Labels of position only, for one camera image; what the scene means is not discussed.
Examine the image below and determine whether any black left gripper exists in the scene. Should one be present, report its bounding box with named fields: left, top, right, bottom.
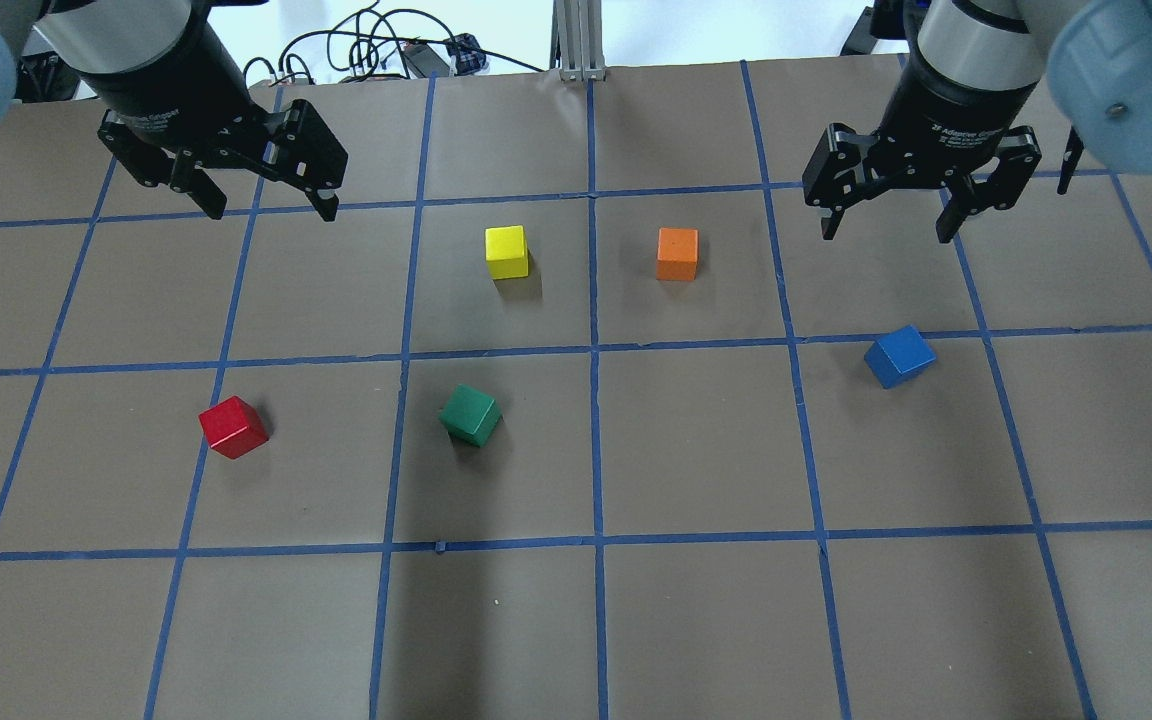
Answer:
left=74, top=14, right=349, bottom=222

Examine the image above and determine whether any yellow wooden block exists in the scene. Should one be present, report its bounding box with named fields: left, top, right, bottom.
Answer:
left=484, top=225, right=530, bottom=281

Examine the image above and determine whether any black power adapter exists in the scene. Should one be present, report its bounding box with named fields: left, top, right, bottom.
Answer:
left=399, top=33, right=488, bottom=78

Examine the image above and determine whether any green wooden block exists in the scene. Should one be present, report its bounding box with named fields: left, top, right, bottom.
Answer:
left=438, top=384, right=503, bottom=448

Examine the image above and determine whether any red wooden block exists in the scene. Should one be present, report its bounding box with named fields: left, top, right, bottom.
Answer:
left=198, top=396, right=270, bottom=460

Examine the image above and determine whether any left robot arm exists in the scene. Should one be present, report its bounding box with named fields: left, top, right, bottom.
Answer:
left=0, top=1, right=348, bottom=222

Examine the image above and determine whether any black cable bundle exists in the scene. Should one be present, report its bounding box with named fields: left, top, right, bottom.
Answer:
left=242, top=3, right=547, bottom=91

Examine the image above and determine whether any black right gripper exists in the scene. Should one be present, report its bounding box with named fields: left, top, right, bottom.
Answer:
left=803, top=54, right=1043, bottom=243

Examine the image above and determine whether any aluminium frame post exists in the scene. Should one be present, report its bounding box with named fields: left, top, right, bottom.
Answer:
left=550, top=0, right=607, bottom=82

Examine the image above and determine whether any orange wooden block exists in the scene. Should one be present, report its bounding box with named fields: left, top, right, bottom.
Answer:
left=655, top=227, right=700, bottom=282

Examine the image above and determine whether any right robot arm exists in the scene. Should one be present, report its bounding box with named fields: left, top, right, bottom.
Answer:
left=803, top=1, right=1152, bottom=243

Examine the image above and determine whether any blue wooden block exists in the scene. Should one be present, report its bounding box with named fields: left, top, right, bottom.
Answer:
left=864, top=325, right=938, bottom=389

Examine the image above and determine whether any black power brick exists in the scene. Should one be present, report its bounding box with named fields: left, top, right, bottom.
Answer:
left=838, top=1, right=905, bottom=56

